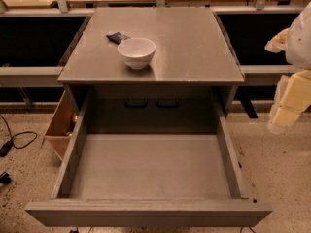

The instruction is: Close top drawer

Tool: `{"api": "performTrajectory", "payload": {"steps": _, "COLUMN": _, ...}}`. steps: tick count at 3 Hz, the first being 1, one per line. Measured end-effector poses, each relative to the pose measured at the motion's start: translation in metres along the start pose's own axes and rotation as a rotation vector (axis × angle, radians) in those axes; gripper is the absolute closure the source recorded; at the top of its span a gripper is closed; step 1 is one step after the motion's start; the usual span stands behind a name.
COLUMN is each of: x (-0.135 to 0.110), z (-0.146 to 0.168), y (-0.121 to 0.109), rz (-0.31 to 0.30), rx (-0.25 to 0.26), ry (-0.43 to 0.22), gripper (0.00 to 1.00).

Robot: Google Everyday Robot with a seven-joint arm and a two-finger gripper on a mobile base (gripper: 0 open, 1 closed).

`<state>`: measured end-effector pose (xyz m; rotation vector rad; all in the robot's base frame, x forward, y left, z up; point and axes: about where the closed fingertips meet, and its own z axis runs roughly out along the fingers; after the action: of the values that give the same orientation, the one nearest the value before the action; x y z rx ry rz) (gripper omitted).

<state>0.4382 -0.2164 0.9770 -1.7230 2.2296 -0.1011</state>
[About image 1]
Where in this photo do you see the open cardboard box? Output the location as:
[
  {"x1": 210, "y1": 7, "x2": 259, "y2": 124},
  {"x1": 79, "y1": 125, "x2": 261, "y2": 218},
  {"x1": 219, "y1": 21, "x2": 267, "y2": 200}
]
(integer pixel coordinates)
[{"x1": 45, "y1": 92, "x2": 76, "y2": 160}]

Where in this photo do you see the white ceramic bowl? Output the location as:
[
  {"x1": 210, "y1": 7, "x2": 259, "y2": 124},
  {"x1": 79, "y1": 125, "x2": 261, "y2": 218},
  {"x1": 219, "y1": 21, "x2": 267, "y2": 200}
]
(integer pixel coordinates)
[{"x1": 117, "y1": 37, "x2": 156, "y2": 70}]

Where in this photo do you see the grey drawer cabinet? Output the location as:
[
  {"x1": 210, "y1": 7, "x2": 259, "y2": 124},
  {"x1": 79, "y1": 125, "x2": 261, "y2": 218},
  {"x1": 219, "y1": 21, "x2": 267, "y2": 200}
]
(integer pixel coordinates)
[{"x1": 59, "y1": 8, "x2": 244, "y2": 134}]

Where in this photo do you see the grey metal rail frame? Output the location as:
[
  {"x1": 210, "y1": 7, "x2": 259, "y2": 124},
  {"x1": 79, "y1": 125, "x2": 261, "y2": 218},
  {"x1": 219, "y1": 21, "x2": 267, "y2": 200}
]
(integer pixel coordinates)
[{"x1": 0, "y1": 0, "x2": 307, "y2": 87}]

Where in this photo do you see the dark blue snack packet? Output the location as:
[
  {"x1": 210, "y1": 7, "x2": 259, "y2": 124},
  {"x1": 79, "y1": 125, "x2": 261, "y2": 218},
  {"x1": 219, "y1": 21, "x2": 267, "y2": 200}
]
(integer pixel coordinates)
[{"x1": 107, "y1": 32, "x2": 128, "y2": 45}]

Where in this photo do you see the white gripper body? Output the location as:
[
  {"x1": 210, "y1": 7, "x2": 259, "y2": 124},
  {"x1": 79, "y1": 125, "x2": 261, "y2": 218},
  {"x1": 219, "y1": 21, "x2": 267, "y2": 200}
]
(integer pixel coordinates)
[{"x1": 285, "y1": 2, "x2": 311, "y2": 69}]

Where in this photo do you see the black plug left edge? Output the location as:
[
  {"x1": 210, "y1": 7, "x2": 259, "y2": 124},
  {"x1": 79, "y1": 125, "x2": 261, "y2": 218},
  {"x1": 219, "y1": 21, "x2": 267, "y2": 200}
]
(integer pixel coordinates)
[{"x1": 0, "y1": 172, "x2": 11, "y2": 184}]

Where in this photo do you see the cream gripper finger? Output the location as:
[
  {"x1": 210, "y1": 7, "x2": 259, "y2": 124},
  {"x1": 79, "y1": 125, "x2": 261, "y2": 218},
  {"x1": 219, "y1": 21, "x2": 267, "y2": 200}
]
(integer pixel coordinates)
[
  {"x1": 268, "y1": 70, "x2": 311, "y2": 134},
  {"x1": 264, "y1": 28, "x2": 289, "y2": 53}
]

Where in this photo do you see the black cable left floor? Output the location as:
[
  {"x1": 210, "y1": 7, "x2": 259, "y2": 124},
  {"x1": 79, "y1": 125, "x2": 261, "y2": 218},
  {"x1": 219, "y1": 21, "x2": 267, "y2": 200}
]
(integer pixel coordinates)
[{"x1": 0, "y1": 114, "x2": 39, "y2": 157}]

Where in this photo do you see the grey top drawer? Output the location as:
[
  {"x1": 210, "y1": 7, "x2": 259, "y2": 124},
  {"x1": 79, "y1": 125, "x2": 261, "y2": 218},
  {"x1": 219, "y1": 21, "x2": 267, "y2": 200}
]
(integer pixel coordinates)
[{"x1": 25, "y1": 90, "x2": 272, "y2": 227}]

